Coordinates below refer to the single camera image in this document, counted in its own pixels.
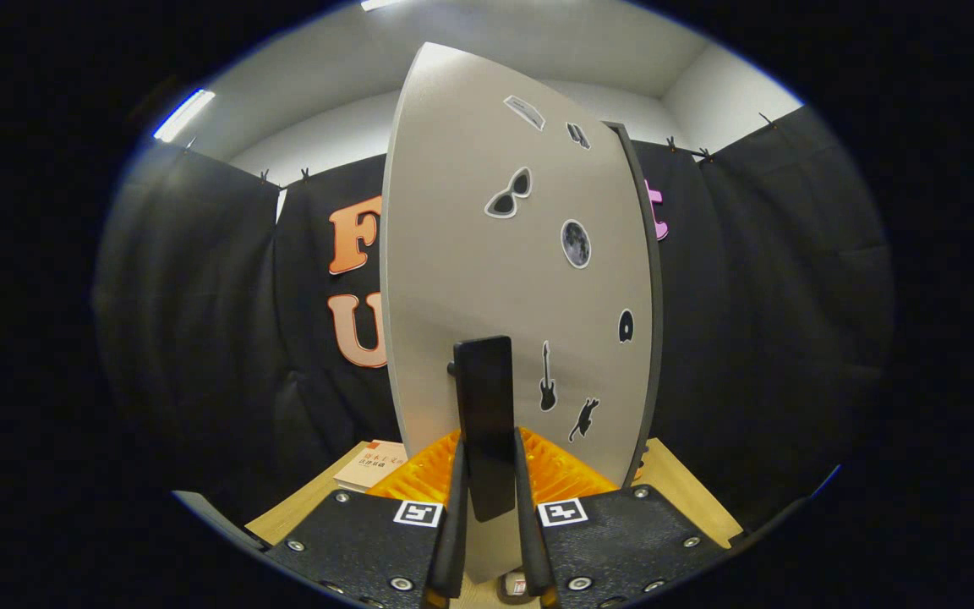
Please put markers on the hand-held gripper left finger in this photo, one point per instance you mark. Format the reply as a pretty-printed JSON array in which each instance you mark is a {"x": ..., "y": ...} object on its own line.
[{"x": 453, "y": 541}]

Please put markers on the wide ceiling light panel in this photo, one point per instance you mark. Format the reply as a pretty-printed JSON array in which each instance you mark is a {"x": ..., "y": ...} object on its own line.
[{"x": 377, "y": 3}]

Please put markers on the brown fuzzy shoe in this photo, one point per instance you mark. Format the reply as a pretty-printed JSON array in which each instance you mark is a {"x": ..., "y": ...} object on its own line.
[{"x": 514, "y": 585}]

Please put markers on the dark grey shoe cabinet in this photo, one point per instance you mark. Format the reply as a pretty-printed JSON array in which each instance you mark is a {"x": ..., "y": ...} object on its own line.
[{"x": 654, "y": 279}]

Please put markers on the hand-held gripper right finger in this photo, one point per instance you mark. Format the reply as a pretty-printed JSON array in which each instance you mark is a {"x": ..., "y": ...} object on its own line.
[{"x": 529, "y": 550}]

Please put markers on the row of black cloth clips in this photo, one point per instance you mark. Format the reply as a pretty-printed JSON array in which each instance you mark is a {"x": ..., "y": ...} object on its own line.
[{"x": 670, "y": 144}]

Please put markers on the cream book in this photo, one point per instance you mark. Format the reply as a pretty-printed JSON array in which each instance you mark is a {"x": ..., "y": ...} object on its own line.
[{"x": 369, "y": 465}]

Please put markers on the black backdrop cloth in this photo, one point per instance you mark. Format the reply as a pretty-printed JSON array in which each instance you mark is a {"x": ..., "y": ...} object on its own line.
[{"x": 749, "y": 338}]

